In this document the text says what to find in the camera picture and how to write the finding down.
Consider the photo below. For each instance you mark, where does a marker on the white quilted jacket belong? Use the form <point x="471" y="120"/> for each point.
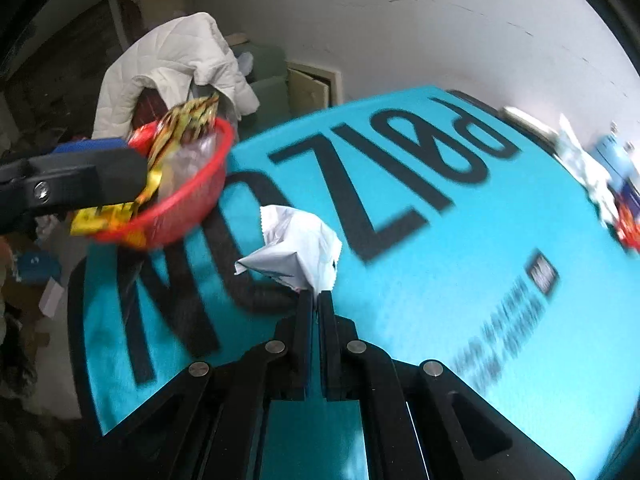
<point x="150" y="65"/>

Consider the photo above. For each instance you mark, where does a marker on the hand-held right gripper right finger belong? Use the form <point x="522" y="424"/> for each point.
<point x="332" y="360"/>

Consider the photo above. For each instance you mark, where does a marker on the pale green box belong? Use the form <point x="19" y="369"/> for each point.
<point x="267" y="67"/>

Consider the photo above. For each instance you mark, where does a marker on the red plastic basket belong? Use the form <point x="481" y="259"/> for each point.
<point x="190" y="205"/>

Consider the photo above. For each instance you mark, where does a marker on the beige cardboard box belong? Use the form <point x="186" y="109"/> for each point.
<point x="165" y="5"/>

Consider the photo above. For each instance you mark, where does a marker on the wooden wall hatch door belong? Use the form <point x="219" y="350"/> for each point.
<point x="305" y="87"/>

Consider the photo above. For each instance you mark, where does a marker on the brown and gold snack packet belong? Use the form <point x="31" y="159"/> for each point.
<point x="185" y="117"/>

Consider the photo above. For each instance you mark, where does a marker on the yellow snack packet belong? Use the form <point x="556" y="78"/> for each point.
<point x="105" y="217"/>

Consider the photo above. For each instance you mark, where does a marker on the teal printed table mat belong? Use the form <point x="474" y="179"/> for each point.
<point x="425" y="200"/>

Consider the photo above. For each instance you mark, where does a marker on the white plastic bag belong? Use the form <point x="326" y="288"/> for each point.
<point x="580" y="165"/>

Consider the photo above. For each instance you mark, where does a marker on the red snack packets by jar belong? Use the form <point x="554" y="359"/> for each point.
<point x="630" y="225"/>

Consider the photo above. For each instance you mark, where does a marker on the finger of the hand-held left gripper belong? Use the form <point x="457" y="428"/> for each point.
<point x="90" y="146"/>
<point x="90" y="180"/>

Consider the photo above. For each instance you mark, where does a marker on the dark storage shelf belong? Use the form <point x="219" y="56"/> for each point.
<point x="50" y="70"/>

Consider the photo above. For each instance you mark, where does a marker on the clear plastic packet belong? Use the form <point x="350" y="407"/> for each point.
<point x="192" y="155"/>

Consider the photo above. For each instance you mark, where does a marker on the blue round container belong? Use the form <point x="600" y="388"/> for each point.
<point x="37" y="267"/>

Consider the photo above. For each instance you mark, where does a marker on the white wrapper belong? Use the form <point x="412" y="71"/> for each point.
<point x="295" y="245"/>

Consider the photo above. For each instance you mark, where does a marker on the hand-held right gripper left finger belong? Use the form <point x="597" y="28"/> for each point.
<point x="300" y="360"/>

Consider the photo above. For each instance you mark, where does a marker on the small white box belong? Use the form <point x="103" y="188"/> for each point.
<point x="51" y="297"/>

